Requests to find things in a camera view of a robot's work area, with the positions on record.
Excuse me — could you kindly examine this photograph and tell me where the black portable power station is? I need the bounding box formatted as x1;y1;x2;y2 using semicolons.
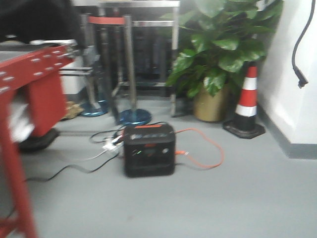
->
123;124;176;178

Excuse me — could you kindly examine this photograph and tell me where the white power strip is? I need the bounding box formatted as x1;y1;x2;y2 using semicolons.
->
103;138;123;152

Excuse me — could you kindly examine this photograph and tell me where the gold plant pot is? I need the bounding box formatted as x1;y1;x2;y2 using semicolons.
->
193;85;229;122

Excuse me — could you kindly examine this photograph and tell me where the red white traffic cone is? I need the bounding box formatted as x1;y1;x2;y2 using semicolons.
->
222;63;265;139

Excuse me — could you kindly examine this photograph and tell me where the green potted plant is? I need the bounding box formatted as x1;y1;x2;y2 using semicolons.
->
165;0;283;98

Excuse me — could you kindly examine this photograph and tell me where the red barrier belt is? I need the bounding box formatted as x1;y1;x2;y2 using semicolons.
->
88;16;125;25

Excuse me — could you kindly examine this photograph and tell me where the chrome stanchion post blue base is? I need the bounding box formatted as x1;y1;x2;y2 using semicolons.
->
120;15;152;126

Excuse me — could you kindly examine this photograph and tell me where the orange power cable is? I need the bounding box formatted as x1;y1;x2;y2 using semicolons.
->
174;128;225;170

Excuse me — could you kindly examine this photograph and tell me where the black floor cable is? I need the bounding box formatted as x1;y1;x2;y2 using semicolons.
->
23;121;169;183

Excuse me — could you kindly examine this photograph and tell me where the red metal conveyor frame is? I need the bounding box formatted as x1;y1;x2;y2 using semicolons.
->
0;43;73;238

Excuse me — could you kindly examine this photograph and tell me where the black hanging cable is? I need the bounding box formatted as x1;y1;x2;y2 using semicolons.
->
292;0;315;89

